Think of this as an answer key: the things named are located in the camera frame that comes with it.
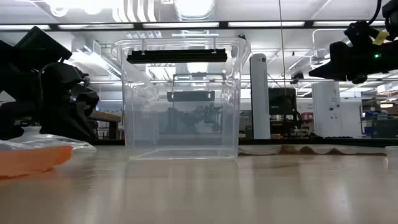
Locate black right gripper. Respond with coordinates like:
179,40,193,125
308,40,398,84

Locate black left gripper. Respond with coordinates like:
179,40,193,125
39,62,100,142

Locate brown elastic bandage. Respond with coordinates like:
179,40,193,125
238,144,386,156

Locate clear plastic bin black handles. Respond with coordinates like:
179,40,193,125
111,36,251,161

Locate orange elastic bandage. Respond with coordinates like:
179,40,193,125
0,145,74,179

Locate wooden background table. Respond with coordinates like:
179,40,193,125
89,110,123,140

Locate black ceiling spotlight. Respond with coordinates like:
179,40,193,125
290,72,305,85

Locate white cabinet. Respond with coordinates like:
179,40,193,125
312,81,361,138

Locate clear plastic bag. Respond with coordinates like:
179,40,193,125
0,126,97,152

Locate blue storage shelving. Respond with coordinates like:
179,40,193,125
360,98,398,139

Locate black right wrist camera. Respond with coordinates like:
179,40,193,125
343,21,389,47

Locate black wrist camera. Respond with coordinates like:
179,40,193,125
14,26,73,63
343,21,389,47

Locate thin hanging cable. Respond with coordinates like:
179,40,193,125
278,0,287,94

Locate black table frame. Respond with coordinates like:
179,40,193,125
90,139,398,147

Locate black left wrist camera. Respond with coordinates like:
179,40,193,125
14,26,73,63

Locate white cylindrical post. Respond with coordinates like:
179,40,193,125
249,53,271,140

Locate black overhead frame bar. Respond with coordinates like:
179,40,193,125
0,21,398,31

